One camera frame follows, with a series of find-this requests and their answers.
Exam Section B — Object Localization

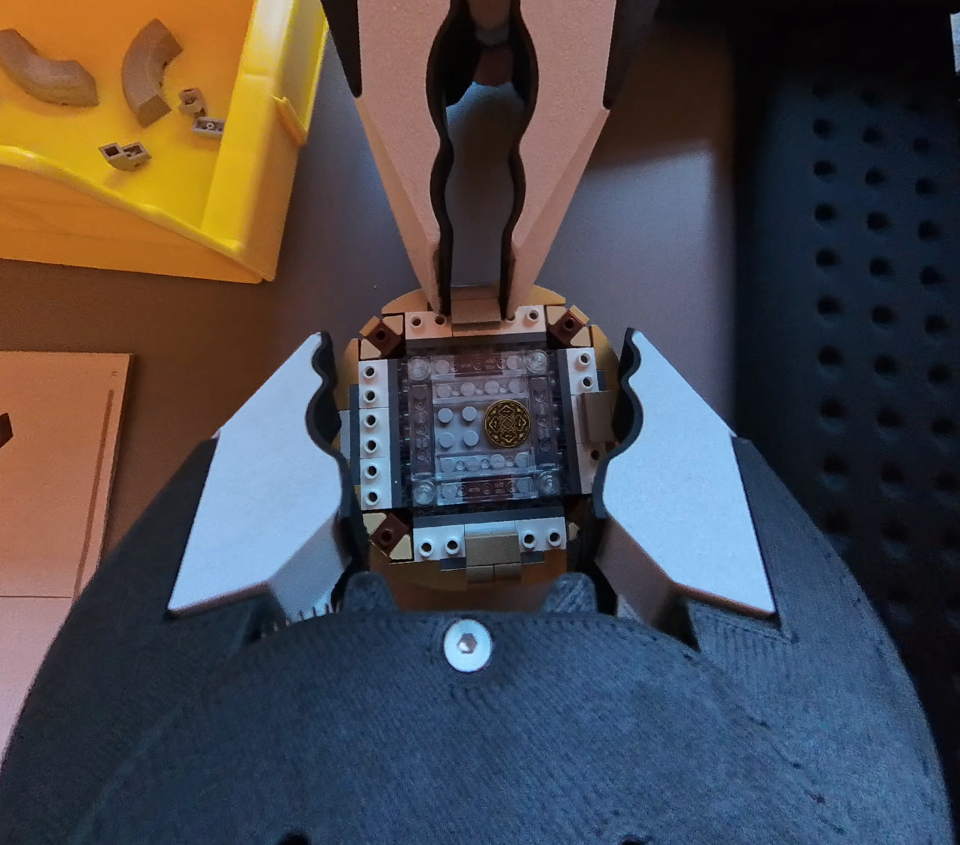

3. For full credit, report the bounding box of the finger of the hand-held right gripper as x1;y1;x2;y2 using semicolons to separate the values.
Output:
497;0;629;320
352;0;459;315

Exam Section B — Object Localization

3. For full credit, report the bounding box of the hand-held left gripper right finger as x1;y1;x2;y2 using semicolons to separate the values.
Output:
592;327;779;629

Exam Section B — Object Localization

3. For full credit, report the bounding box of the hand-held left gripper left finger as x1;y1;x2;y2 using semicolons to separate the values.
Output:
166;331;370;629

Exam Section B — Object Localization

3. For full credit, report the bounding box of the round toy brick model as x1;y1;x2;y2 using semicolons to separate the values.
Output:
337;286;624;591

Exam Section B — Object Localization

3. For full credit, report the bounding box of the yellow plastic bin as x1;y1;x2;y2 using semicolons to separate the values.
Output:
0;0;331;284

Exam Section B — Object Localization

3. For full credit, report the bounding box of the grey desk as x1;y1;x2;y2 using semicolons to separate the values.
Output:
0;20;740;617

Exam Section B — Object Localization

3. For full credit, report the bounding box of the instruction booklet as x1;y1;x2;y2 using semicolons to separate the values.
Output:
0;350;135;737

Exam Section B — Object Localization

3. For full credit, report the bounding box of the black perforated pad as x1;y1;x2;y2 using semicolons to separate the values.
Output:
731;65;960;674

